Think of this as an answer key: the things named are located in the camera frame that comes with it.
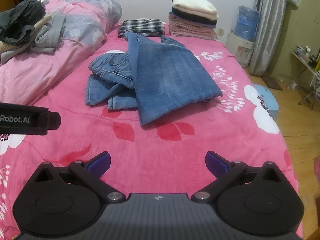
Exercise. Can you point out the white water dispenser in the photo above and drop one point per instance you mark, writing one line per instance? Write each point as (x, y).
(241, 48)

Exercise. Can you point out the dark green garment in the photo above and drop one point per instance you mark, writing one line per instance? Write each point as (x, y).
(18, 23)

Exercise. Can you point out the grey knit garment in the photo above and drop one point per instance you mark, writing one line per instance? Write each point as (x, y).
(47, 39)

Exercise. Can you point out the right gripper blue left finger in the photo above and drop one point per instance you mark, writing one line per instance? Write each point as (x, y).
(89, 173)

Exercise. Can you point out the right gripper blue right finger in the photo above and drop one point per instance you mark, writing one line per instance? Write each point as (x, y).
(227, 173)

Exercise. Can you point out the wall power socket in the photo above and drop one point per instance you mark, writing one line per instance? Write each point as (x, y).
(221, 32)

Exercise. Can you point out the pink floral bed blanket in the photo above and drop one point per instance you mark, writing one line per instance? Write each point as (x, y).
(166, 156)

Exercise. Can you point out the blue denim jeans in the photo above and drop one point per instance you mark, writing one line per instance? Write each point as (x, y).
(155, 78)

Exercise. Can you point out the cluttered side table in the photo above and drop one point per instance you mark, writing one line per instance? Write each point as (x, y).
(304, 59)

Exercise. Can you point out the blue water bottle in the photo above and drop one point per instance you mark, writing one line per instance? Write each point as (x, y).
(247, 22)

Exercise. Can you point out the pink patterned folded garment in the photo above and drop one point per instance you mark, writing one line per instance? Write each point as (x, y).
(183, 28)

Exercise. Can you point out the blue folded garment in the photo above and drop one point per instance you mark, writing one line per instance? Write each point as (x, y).
(175, 12)

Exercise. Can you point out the light blue plastic stool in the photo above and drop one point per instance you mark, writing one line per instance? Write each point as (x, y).
(270, 101)

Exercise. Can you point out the white folded sweater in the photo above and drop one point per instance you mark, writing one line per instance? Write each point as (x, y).
(202, 8)

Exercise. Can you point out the brown floor mat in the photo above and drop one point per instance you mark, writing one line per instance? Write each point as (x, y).
(271, 82)

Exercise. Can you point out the black white plaid garment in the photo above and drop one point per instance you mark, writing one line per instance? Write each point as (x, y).
(144, 27)

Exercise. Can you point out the pink grey floral duvet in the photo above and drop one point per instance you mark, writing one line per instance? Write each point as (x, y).
(27, 75)

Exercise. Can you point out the grey curtain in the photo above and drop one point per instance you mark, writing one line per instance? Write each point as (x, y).
(271, 17)

